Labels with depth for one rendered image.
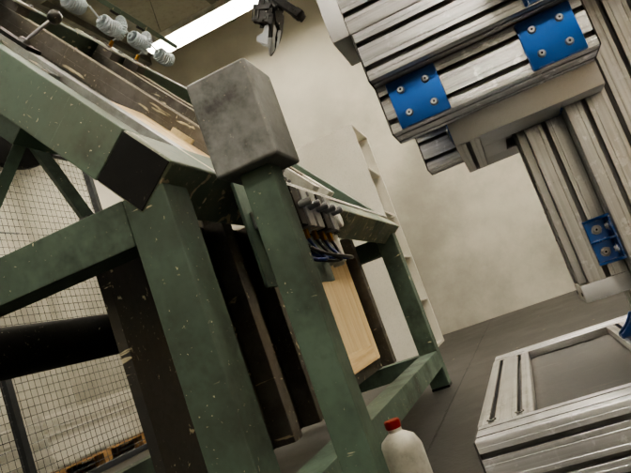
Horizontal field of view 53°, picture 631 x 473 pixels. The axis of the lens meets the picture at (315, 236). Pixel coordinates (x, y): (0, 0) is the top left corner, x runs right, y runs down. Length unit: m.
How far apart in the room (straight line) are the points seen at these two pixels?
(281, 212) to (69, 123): 0.45
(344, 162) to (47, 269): 4.45
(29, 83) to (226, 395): 0.71
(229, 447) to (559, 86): 0.84
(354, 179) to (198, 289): 4.46
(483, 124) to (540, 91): 0.11
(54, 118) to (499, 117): 0.82
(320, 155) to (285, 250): 4.57
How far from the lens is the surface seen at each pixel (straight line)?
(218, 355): 1.11
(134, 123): 1.51
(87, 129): 1.26
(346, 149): 5.57
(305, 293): 1.07
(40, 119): 1.34
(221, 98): 1.13
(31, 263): 1.32
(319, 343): 1.07
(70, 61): 2.15
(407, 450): 1.52
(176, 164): 1.17
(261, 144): 1.08
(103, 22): 2.70
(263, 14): 2.09
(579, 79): 1.22
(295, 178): 2.23
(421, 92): 1.13
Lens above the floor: 0.45
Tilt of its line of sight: 8 degrees up
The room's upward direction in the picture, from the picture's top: 20 degrees counter-clockwise
